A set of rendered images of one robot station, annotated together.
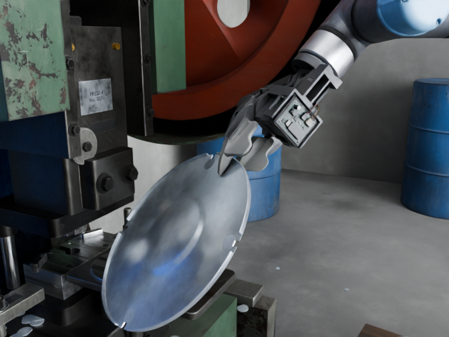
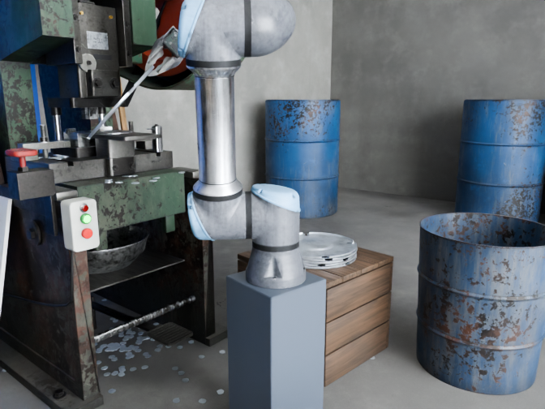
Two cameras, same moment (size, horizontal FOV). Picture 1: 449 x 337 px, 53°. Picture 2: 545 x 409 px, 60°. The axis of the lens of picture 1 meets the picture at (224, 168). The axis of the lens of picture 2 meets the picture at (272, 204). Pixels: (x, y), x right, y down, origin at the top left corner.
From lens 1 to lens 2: 1.00 m
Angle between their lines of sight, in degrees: 12
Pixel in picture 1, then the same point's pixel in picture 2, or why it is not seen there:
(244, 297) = (189, 172)
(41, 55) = (59, 10)
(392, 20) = not seen: outside the picture
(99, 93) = (99, 40)
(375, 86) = (443, 110)
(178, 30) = (149, 12)
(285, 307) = not seen: hidden behind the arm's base
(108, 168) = (100, 75)
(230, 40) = not seen: hidden behind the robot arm
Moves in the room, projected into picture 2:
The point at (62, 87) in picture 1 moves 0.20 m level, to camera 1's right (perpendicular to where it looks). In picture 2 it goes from (70, 26) to (134, 23)
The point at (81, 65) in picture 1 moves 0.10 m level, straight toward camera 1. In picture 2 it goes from (88, 23) to (79, 18)
